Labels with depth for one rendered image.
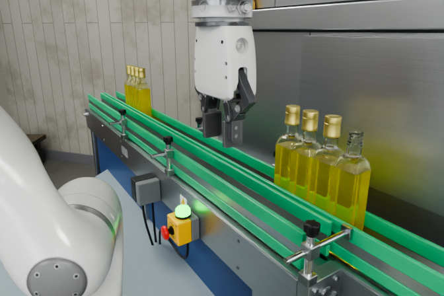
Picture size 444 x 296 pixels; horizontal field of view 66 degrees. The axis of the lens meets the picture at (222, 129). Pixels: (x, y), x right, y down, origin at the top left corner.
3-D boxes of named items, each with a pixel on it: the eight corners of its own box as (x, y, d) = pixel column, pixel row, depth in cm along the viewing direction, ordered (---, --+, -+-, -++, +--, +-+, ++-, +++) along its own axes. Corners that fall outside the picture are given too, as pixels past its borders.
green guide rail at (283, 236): (304, 268, 67) (306, 232, 65) (300, 270, 66) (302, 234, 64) (90, 106, 207) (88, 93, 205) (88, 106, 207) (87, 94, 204)
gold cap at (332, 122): (343, 136, 72) (345, 116, 71) (332, 139, 70) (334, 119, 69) (330, 132, 75) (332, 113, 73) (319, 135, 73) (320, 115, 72)
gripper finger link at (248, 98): (263, 82, 43) (250, 117, 46) (231, 53, 47) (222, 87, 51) (256, 83, 42) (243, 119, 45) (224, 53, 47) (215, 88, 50)
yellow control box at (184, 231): (199, 240, 98) (199, 217, 96) (176, 249, 94) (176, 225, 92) (188, 228, 104) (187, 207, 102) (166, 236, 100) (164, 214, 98)
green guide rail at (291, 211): (329, 255, 71) (332, 221, 68) (326, 257, 70) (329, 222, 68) (102, 105, 211) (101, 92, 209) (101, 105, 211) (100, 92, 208)
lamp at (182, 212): (193, 217, 97) (193, 207, 96) (179, 221, 94) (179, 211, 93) (186, 210, 100) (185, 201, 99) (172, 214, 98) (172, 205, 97)
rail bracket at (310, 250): (351, 265, 68) (358, 209, 64) (289, 300, 59) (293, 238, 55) (338, 257, 70) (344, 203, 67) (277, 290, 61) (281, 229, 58)
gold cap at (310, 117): (320, 130, 76) (322, 111, 75) (310, 133, 74) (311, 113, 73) (308, 126, 79) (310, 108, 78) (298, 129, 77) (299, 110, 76)
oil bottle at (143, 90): (152, 126, 167) (149, 68, 159) (141, 127, 164) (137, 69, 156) (148, 123, 172) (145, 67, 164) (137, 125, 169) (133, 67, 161)
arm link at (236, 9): (267, -2, 45) (267, 22, 46) (229, 2, 52) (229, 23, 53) (213, -5, 40) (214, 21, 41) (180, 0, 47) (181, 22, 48)
